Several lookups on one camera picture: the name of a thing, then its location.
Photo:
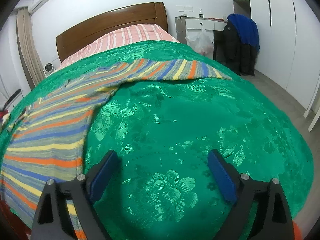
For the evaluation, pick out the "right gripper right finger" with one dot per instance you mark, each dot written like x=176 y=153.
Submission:
x=273 y=219

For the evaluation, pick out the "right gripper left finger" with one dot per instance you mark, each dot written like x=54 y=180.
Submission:
x=52 y=219

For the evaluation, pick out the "striped knit sweater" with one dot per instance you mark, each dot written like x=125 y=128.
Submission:
x=159 y=116

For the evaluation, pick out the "green satin bedspread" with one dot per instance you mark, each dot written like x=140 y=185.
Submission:
x=254 y=135

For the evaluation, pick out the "small white fan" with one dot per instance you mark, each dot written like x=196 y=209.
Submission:
x=48 y=69

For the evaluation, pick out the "brown wooden headboard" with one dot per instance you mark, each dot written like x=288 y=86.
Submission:
x=86 y=32

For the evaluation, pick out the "beige curtain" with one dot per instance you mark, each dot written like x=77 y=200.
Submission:
x=30 y=60

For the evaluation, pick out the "white plastic bag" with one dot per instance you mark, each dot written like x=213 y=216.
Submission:
x=201 y=42

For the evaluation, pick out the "blue garment on chair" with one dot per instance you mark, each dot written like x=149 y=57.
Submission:
x=246 y=29

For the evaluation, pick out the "white wardrobe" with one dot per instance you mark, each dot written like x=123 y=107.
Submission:
x=289 y=46

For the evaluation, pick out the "pink striped bed sheet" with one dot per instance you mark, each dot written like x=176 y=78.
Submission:
x=118 y=38

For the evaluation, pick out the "white desk with drawer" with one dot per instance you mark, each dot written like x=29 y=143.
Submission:
x=192 y=26

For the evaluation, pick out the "white bottle on desk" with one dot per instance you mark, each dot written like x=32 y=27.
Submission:
x=201 y=14

